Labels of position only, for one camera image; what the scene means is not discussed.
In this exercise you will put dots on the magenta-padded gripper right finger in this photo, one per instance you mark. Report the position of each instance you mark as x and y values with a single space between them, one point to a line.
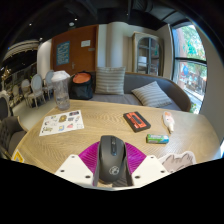
151 166

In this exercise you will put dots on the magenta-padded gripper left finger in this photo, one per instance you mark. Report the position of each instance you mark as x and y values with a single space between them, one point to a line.
71 168

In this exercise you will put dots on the black computer mouse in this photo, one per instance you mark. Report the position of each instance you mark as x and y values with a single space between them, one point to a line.
111 156

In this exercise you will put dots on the cat-shaped mouse pad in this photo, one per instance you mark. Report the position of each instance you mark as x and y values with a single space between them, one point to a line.
178 162

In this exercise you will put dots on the small green pack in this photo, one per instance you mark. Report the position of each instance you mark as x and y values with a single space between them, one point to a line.
157 139

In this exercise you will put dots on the white sticker sheet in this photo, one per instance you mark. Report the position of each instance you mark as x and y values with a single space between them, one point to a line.
61 122

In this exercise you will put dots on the black and red case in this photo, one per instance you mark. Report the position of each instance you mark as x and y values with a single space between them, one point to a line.
137 121

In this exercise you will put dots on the white squeeze tube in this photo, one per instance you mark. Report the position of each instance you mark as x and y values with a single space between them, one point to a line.
168 120

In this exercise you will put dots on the yellow warning sticker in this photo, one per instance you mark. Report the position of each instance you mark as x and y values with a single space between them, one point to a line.
17 156

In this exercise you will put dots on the leaning striped pillow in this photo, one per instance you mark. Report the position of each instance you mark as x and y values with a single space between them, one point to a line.
151 95

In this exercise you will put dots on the dark tufted armchair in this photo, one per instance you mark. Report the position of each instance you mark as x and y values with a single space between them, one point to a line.
10 131

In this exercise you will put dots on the clear plastic shaker cup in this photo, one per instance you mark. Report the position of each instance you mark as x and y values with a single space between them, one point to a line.
62 93

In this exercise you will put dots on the black backpack with orange top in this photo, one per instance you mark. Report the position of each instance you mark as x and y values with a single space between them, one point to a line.
81 87

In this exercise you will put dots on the grey curved sofa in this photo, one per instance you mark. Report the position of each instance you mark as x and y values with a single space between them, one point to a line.
150 78

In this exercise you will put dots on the group of white chairs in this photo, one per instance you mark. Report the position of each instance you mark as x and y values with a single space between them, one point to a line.
36 86

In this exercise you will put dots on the upright striped pillow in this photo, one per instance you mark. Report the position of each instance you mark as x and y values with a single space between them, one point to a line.
110 80

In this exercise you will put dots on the large window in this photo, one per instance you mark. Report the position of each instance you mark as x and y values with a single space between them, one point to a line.
190 66

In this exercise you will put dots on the brown wooden door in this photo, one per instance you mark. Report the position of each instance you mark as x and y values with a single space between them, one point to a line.
81 58

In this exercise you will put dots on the glass-door cabinet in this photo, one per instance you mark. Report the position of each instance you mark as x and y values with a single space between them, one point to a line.
148 55

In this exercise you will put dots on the blue poster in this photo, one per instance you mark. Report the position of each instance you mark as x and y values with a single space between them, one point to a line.
63 53

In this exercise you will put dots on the small white door sign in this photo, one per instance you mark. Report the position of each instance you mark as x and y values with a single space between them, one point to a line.
85 43

